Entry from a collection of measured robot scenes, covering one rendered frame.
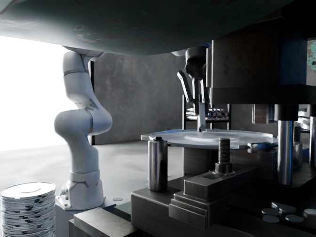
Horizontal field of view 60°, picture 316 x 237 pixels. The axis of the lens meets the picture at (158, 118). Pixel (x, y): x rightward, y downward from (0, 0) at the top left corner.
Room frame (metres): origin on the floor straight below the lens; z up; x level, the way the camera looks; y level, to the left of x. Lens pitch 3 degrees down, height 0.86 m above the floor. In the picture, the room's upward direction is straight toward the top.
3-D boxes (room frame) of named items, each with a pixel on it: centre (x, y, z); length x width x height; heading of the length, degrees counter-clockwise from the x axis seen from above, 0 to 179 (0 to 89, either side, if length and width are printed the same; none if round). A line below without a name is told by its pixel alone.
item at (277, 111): (0.53, -0.22, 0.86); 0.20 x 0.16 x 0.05; 135
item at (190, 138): (0.62, -0.13, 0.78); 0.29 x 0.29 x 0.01
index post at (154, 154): (0.49, 0.00, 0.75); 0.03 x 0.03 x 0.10; 45
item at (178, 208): (0.41, -0.10, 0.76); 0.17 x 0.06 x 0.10; 135
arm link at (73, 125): (1.07, 0.32, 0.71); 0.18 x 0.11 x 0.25; 141
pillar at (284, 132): (0.43, -0.20, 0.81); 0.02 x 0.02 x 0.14
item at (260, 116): (0.54, -0.21, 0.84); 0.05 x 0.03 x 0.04; 135
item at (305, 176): (0.53, -0.22, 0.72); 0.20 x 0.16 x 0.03; 135
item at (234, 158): (0.53, -0.21, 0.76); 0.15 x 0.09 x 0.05; 135
